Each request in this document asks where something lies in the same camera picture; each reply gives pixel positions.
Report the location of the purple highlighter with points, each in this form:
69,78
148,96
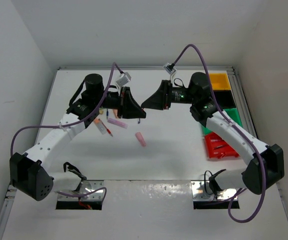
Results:
117,123

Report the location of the black bin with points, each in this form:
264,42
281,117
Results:
225,99

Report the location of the left base plate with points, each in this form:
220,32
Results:
89,191

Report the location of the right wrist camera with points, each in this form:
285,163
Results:
170,68

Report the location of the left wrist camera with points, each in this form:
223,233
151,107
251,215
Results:
122,79

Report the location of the orange capped clear highlighter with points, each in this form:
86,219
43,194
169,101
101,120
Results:
100,126

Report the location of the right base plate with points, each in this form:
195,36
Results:
202,194

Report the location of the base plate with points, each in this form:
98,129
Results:
89,191
202,194

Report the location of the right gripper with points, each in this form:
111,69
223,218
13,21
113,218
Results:
159,100

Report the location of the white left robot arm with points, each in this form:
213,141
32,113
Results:
30,171

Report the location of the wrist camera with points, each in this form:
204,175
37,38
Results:
122,79
170,68

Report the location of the red gel pen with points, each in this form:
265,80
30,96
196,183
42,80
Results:
108,131

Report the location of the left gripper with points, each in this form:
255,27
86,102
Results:
128,108

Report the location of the green bin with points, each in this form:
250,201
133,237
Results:
232,113

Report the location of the yellow bin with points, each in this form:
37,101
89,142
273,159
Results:
220,82

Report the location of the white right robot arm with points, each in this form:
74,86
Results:
264,163

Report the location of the orange translucent highlighter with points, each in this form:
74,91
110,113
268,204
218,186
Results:
115,112

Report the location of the red bin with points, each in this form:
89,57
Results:
212,140

